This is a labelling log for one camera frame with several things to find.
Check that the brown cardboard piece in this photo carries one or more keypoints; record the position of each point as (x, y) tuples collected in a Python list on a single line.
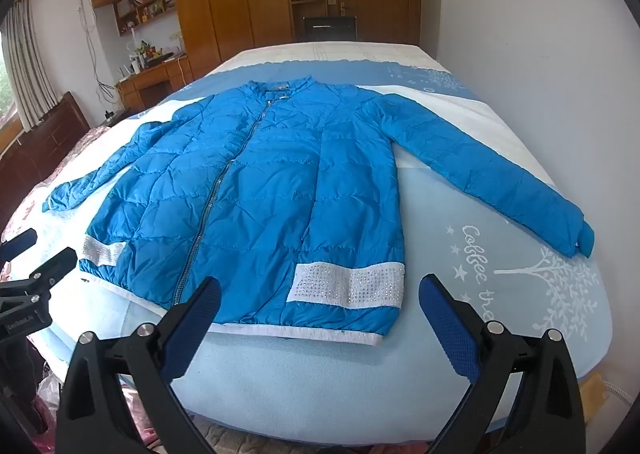
[(595, 401)]

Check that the pink plastic bag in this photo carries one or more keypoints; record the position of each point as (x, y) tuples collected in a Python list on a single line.
[(46, 396)]

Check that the pink patterned quilt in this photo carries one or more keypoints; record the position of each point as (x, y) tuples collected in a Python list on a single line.
[(82, 154)]

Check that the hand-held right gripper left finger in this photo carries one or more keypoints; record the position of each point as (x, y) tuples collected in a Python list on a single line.
[(192, 329)]

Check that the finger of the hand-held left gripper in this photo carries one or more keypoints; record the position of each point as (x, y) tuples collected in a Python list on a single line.
[(20, 241), (56, 265)]

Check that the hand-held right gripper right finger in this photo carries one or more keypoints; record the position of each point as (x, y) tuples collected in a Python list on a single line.
[(445, 329)]

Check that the dark wooden headboard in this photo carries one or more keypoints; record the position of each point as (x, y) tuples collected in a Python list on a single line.
[(45, 134)]

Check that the blue quilted jacket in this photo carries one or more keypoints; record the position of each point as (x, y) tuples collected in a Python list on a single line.
[(300, 184)]

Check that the beige curtain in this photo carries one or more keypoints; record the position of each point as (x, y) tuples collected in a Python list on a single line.
[(27, 64)]

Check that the wooden desk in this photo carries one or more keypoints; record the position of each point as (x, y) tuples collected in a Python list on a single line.
[(155, 79)]

